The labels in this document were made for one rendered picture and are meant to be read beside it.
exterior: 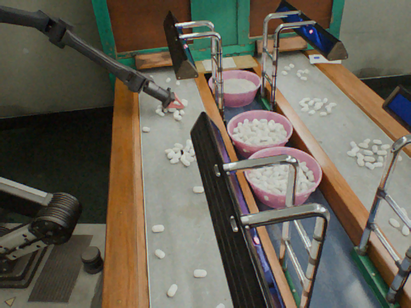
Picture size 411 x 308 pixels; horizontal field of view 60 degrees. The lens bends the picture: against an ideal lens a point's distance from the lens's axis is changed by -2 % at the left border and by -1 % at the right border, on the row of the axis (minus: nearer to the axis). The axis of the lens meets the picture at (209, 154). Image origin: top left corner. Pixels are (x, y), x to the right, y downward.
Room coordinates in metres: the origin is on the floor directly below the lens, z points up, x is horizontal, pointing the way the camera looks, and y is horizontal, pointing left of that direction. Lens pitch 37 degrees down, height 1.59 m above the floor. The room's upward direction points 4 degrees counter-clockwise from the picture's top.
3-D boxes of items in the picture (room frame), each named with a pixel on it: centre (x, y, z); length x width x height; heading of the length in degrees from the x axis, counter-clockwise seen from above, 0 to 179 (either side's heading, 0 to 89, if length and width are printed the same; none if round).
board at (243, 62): (1.89, -0.12, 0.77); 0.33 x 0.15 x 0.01; 98
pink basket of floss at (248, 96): (1.68, -0.15, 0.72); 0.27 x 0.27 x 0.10
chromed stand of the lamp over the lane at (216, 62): (1.47, 0.02, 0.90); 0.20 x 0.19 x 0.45; 8
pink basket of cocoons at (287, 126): (1.24, -0.21, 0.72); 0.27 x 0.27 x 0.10
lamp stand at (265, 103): (1.53, -0.37, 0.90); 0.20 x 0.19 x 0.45; 8
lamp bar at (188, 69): (1.47, 0.10, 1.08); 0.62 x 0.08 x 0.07; 8
